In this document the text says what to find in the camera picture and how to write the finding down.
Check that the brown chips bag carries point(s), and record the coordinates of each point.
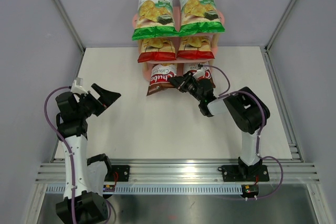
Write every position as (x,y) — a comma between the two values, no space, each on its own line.
(192,67)
(159,79)

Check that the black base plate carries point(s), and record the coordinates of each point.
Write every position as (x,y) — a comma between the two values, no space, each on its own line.
(119,172)
(235,173)

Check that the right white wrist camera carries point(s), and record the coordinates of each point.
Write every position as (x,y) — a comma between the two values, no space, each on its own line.
(201,71)

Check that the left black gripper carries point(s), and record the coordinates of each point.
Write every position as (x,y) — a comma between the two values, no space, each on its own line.
(106,98)

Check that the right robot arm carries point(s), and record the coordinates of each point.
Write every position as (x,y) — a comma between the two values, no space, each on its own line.
(248,112)

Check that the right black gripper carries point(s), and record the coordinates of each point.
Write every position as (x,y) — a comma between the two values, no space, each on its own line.
(177,81)

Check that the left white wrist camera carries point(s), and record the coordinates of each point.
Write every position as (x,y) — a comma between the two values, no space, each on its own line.
(77,86)

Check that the white slotted cable duct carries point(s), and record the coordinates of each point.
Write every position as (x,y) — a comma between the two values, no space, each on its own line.
(137,189)

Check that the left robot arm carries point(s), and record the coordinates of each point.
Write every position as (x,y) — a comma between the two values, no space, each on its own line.
(83,200)

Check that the aluminium mounting rail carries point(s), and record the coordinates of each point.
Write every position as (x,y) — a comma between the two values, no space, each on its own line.
(201,173)

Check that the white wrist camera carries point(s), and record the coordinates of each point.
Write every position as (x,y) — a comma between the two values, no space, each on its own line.
(201,71)
(77,86)

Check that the green chips bag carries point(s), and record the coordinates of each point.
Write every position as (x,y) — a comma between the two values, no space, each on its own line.
(155,19)
(199,17)

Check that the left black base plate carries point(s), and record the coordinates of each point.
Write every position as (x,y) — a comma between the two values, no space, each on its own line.
(119,172)

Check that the red chips bag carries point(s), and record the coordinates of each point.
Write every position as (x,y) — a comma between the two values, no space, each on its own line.
(197,47)
(157,49)

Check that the pink three-tier shelf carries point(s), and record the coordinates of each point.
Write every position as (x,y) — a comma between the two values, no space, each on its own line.
(147,66)

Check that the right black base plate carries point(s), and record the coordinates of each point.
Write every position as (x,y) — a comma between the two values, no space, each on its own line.
(235,173)

